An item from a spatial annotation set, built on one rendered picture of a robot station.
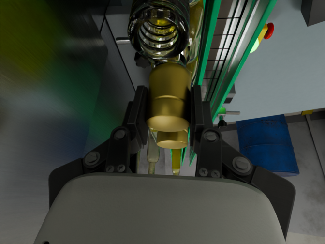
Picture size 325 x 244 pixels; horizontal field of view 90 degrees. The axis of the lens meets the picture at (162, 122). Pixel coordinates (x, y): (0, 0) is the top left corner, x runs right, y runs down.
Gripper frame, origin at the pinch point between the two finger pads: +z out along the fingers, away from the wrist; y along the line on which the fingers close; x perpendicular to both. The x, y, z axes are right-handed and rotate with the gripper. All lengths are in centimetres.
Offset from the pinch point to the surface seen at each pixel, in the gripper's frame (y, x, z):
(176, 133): 0.5, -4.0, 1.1
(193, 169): 23, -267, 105
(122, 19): -11.6, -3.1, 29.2
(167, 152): -25, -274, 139
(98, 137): -15.3, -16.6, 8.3
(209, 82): 9.9, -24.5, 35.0
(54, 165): -12.1, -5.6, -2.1
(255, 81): 33, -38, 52
